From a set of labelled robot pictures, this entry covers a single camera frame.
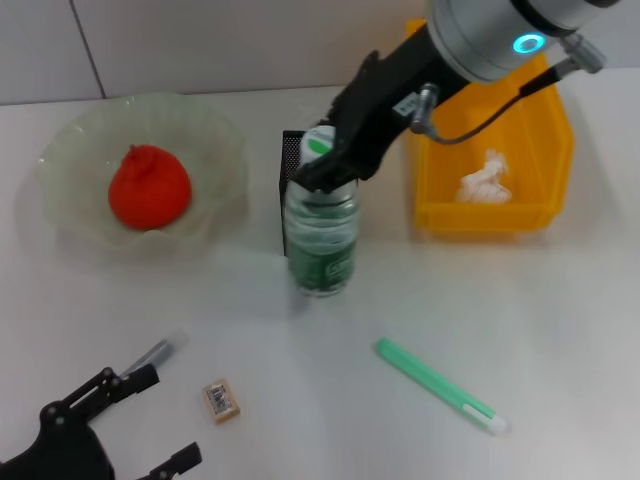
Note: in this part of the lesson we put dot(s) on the black mesh pen holder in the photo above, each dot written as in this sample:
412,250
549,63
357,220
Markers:
290,155

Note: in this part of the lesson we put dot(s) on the clear green-label water bottle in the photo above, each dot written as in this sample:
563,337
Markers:
320,240

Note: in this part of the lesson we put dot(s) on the grey pen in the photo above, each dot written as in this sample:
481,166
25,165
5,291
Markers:
162,350

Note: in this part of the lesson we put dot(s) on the white paper ball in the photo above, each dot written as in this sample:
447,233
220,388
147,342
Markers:
482,185

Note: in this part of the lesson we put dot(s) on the red-orange fruit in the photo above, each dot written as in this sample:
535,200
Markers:
150,190

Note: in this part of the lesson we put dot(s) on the pale green glass fruit plate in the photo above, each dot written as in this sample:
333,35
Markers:
210,150

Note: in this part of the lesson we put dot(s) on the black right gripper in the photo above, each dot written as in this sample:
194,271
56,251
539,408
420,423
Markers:
390,95

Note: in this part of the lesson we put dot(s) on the yellow plastic bin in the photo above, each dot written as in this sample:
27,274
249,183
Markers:
550,165

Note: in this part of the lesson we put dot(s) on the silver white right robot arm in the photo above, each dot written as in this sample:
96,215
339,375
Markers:
480,30

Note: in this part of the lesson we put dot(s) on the mint green pen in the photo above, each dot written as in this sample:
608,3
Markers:
425,380

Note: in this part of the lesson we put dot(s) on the beige eraser with barcode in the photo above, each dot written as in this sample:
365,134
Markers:
220,402

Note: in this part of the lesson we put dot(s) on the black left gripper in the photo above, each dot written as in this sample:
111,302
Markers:
55,450

